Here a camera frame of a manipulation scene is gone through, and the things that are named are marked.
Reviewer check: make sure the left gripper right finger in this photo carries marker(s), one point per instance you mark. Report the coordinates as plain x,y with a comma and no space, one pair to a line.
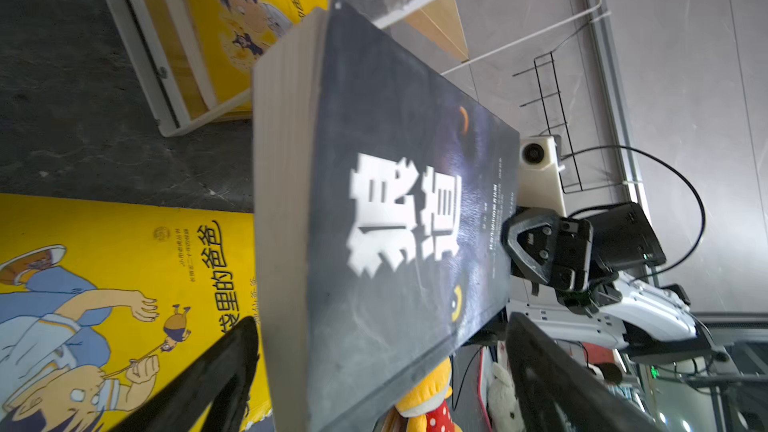
553,389

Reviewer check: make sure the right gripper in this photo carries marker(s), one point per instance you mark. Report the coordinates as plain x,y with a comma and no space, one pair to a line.
548,249

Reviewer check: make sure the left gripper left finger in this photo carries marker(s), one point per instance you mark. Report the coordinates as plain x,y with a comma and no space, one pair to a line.
216,385

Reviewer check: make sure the yellow cartoon book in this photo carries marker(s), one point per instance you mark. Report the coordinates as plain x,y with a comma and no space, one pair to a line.
223,39
104,304

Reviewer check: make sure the black wolf cover book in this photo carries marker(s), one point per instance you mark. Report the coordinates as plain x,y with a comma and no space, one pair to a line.
380,191

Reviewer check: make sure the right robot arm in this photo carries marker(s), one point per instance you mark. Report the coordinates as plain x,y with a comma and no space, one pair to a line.
652,326

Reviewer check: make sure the yellow plush toy red dress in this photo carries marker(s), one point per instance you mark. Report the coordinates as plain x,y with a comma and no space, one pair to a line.
425,407

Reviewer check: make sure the white wooden two-tier shelf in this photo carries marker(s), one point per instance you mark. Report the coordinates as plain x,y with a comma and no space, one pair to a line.
148,33

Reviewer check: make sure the yellow cartoon book in shelf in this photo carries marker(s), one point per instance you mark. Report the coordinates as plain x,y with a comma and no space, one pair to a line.
223,39

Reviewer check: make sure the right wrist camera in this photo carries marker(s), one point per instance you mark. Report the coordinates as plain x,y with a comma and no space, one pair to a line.
539,181

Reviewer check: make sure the black wire hook rack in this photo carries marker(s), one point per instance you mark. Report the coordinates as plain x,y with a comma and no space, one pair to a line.
550,97

